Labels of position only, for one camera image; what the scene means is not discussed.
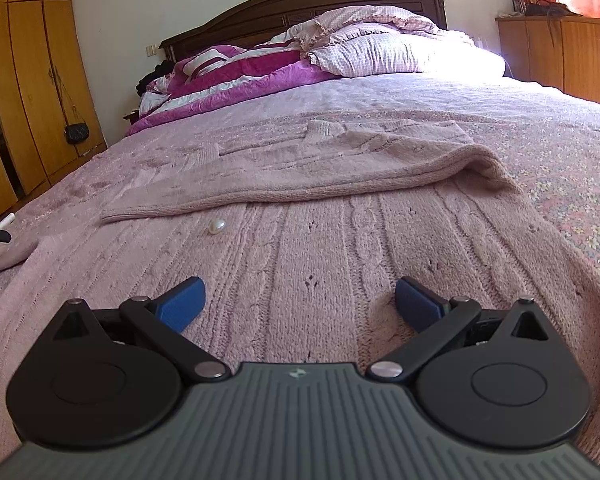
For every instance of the checkered white pillow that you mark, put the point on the checkered white pillow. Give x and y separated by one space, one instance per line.
375 52

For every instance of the dark item on dresser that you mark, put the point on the dark item on dresser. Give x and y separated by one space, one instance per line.
547 9

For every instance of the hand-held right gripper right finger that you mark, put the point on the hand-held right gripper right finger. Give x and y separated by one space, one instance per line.
417 305

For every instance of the pink knit sweater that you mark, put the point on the pink knit sweater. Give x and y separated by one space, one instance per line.
300 240

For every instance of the black clothing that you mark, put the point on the black clothing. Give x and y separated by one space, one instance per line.
152 77

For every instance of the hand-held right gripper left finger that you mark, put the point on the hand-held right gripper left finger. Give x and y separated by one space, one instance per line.
182 305

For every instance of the magenta and white blanket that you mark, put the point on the magenta and white blanket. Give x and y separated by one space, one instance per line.
230 72

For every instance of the pink ruffled quilt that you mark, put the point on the pink ruffled quilt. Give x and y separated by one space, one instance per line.
370 17

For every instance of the pink floral bedspread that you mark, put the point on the pink floral bedspread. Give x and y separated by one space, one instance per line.
430 100

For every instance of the wooden dresser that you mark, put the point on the wooden dresser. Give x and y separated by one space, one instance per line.
565 55

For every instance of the wooden wardrobe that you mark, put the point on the wooden wardrobe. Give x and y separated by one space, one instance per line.
25 75

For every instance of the dark wooden headboard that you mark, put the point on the dark wooden headboard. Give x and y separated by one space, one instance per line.
280 15

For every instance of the small black handbag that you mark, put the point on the small black handbag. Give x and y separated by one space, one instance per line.
76 132

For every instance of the wall socket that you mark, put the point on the wall socket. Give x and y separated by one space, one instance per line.
150 50

